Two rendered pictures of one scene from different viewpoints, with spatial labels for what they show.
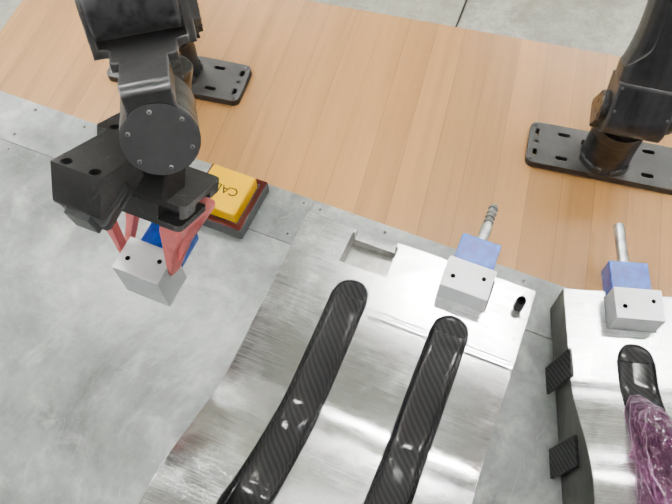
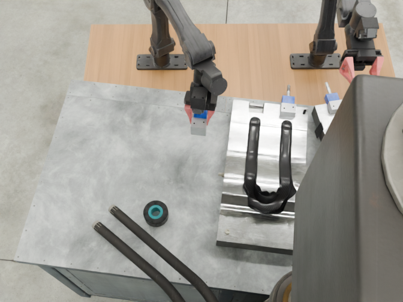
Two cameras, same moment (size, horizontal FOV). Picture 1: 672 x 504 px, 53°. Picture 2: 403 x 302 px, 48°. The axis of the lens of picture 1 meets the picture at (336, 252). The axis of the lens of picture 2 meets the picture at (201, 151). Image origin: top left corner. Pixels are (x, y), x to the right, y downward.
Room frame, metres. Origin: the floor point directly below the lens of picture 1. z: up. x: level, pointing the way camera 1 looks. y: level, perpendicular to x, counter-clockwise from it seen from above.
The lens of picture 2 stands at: (-0.41, 0.38, 2.23)
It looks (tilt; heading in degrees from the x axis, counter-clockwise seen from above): 63 degrees down; 344
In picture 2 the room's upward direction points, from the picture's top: straight up
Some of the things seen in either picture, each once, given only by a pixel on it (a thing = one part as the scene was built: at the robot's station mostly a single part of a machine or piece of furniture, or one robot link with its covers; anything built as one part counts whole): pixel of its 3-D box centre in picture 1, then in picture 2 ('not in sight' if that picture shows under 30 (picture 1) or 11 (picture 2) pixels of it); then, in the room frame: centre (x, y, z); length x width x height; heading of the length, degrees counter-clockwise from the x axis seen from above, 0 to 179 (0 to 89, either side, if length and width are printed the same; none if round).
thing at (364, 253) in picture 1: (369, 259); (255, 109); (0.36, -0.04, 0.87); 0.05 x 0.05 x 0.04; 67
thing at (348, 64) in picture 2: not in sight; (355, 72); (0.22, -0.25, 1.20); 0.09 x 0.07 x 0.07; 164
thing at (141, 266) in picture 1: (173, 233); (200, 114); (0.35, 0.16, 0.94); 0.13 x 0.05 x 0.05; 157
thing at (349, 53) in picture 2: not in sight; (358, 51); (0.28, -0.28, 1.20); 0.10 x 0.07 x 0.07; 74
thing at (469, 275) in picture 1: (477, 252); (288, 100); (0.35, -0.15, 0.89); 0.13 x 0.05 x 0.05; 157
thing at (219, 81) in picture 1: (174, 55); (161, 56); (0.70, 0.22, 0.84); 0.20 x 0.07 x 0.08; 74
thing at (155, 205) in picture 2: not in sight; (156, 213); (0.10, 0.39, 0.82); 0.08 x 0.08 x 0.04
